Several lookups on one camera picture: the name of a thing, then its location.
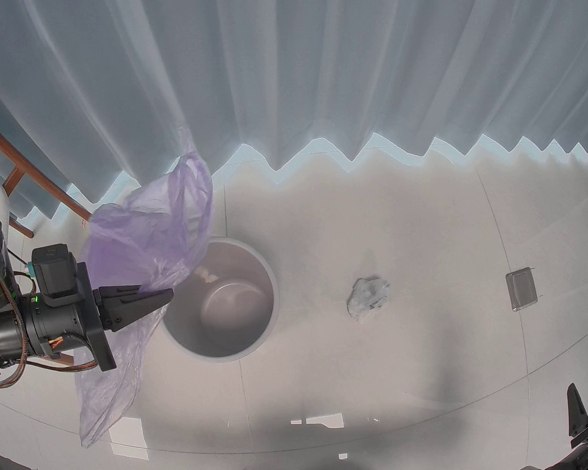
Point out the pale blue curtain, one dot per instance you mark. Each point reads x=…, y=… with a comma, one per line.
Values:
x=294, y=66

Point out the white paper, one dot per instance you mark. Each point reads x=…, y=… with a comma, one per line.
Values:
x=367, y=299

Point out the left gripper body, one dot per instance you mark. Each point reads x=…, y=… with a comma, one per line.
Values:
x=95, y=321

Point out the white trash bin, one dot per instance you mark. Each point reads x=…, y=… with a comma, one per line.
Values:
x=240, y=257

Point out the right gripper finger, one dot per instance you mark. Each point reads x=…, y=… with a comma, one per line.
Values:
x=577, y=412

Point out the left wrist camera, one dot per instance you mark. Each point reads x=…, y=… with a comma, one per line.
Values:
x=54, y=274

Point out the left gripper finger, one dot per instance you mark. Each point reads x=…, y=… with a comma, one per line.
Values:
x=115, y=292
x=127, y=311

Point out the purple plastic bag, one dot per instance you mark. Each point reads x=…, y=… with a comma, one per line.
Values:
x=142, y=243

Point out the white padded wooden chair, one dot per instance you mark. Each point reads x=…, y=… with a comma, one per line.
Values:
x=29, y=169

